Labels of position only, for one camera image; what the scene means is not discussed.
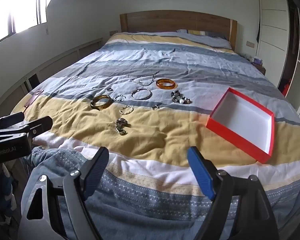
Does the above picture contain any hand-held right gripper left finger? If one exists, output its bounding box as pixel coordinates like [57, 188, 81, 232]
[17, 146, 110, 240]

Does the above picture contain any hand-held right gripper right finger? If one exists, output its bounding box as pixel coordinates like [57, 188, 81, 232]
[187, 146, 280, 240]

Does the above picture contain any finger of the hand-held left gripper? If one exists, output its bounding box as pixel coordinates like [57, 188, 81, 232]
[14, 116, 53, 140]
[0, 112, 25, 131]

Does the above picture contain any silver chain watch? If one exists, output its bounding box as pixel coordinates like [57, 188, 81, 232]
[115, 118, 129, 136]

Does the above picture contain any red cardboard box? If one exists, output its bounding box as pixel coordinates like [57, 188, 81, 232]
[206, 87, 275, 164]

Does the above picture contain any brown tortoiseshell bangle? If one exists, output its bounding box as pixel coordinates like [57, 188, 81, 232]
[90, 95, 113, 110]

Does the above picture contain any gold twisted bracelet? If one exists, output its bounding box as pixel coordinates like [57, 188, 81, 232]
[119, 105, 134, 116]

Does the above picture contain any dark beaded bracelet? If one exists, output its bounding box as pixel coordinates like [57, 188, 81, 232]
[170, 90, 192, 105]

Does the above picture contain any blue patterned cloth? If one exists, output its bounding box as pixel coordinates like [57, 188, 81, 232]
[0, 164, 18, 217]

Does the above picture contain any thin silver bangle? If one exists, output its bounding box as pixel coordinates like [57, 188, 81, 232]
[131, 88, 152, 100]

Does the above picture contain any orange amber bangle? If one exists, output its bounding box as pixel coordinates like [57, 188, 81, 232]
[156, 78, 177, 90]

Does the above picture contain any window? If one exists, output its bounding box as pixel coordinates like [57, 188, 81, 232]
[0, 0, 48, 48]

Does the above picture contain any wooden nightstand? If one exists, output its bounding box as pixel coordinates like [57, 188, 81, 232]
[252, 62, 267, 76]

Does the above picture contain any red object in wardrobe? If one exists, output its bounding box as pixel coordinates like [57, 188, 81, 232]
[282, 79, 292, 97]

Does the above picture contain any bed with striped duvet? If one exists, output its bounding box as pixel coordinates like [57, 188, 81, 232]
[11, 31, 300, 240]

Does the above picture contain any grey striped pillow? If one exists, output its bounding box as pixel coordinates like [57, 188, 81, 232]
[176, 29, 232, 49]

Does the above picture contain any wooden headboard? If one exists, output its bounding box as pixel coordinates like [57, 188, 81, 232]
[119, 10, 238, 52]

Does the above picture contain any white wardrobe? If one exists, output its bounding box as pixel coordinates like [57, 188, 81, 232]
[255, 0, 300, 117]

